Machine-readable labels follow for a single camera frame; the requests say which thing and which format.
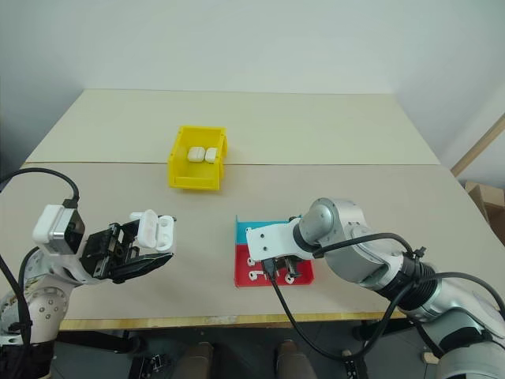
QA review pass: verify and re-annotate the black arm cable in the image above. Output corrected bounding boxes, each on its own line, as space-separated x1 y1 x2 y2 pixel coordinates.
0 167 80 209
263 231 505 361

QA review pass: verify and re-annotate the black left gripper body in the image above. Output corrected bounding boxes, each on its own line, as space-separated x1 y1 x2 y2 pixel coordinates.
80 220 142 280

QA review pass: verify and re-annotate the red and blue tray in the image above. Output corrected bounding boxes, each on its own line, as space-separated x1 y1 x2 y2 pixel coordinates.
233 214 317 287

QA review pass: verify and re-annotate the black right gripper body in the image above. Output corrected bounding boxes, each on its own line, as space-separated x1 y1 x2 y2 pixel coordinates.
263 255 304 280

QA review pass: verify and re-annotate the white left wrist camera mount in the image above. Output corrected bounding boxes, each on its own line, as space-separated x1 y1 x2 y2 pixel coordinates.
32 204 86 257

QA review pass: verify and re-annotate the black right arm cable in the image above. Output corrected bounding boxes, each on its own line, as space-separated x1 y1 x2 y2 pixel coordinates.
263 231 505 361

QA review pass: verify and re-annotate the black table frame bar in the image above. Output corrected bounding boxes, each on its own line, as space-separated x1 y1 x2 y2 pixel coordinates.
54 330 137 355

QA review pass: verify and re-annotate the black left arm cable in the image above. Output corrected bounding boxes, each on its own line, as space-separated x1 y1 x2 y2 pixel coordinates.
0 167 80 209

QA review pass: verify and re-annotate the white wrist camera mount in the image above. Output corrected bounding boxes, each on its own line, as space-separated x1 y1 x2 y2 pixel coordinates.
245 220 313 264
32 204 86 257

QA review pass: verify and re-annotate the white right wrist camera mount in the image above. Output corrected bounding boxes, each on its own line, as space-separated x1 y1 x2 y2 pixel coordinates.
245 220 313 264

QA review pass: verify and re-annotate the wooden pole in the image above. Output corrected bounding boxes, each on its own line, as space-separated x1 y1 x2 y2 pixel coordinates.
451 115 505 175

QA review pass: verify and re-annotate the yellow plastic bin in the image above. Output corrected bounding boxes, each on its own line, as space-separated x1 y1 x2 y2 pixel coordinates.
166 125 230 193

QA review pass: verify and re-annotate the brown cardboard box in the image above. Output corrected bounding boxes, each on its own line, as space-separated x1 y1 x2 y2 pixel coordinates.
464 180 505 235

